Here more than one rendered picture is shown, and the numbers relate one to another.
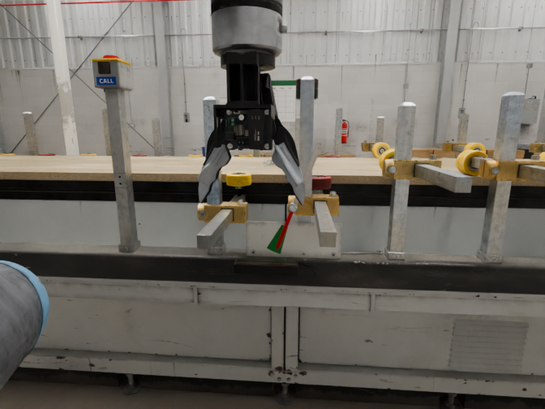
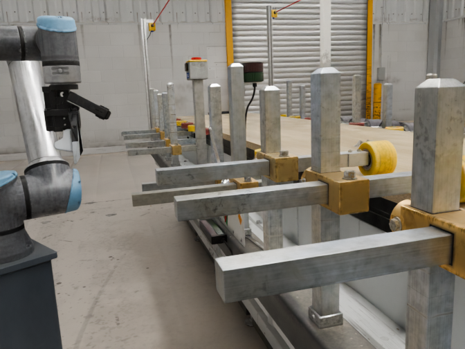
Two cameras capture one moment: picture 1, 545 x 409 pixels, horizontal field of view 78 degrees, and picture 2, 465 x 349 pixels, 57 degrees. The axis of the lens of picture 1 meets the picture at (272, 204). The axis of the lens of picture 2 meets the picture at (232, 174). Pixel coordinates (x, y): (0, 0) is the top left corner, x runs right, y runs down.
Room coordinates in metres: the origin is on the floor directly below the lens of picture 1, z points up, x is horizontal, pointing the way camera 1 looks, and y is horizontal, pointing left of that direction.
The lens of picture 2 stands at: (0.48, -1.19, 1.11)
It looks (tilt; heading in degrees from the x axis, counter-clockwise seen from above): 11 degrees down; 70
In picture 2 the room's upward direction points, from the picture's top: 2 degrees counter-clockwise
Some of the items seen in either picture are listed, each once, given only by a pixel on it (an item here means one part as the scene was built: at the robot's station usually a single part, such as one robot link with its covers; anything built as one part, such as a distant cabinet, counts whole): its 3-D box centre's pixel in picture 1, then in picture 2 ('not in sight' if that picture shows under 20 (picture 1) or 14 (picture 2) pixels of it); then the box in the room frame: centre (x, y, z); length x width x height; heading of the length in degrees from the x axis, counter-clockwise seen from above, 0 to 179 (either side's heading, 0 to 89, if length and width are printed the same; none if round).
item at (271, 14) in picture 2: not in sight; (273, 71); (2.22, 2.37, 1.25); 0.15 x 0.08 x 1.10; 85
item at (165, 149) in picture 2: not in sight; (168, 149); (0.96, 1.12, 0.80); 0.44 x 0.03 x 0.04; 175
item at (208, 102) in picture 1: (214, 187); (217, 157); (0.92, 0.16, 0.89); 0.04 x 0.04 x 0.48; 85
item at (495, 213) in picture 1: (499, 189); (325, 215); (0.86, -0.59, 0.90); 0.04 x 0.04 x 0.48; 85
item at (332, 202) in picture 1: (312, 204); (243, 186); (0.90, -0.11, 0.85); 0.14 x 0.06 x 0.05; 85
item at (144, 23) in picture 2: not in sight; (152, 82); (1.15, 2.46, 1.20); 0.15 x 0.12 x 1.00; 85
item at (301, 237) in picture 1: (293, 240); (230, 215); (0.88, -0.06, 0.75); 0.26 x 0.01 x 0.10; 85
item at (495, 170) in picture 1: (511, 170); (332, 188); (0.86, -0.61, 0.95); 0.14 x 0.06 x 0.05; 85
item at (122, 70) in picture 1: (113, 76); (196, 70); (0.94, 0.42, 1.18); 0.07 x 0.07 x 0.08; 85
